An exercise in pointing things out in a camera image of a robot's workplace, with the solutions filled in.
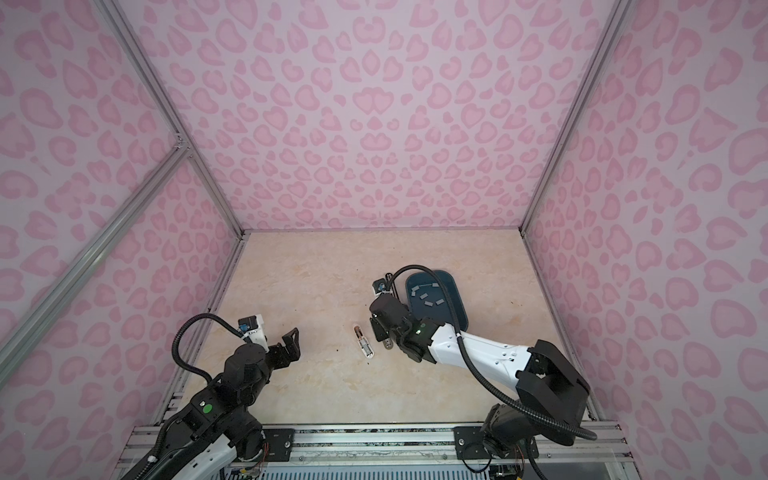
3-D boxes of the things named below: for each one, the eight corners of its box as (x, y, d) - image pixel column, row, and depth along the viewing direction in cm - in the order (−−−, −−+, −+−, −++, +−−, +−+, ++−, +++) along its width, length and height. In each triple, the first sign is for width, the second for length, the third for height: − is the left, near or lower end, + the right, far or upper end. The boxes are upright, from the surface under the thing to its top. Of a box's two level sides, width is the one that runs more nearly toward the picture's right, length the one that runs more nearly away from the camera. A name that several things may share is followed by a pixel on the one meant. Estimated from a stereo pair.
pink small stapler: (366, 360, 89) (365, 353, 85) (352, 336, 94) (350, 328, 90) (374, 355, 90) (373, 348, 85) (360, 331, 95) (358, 323, 90)
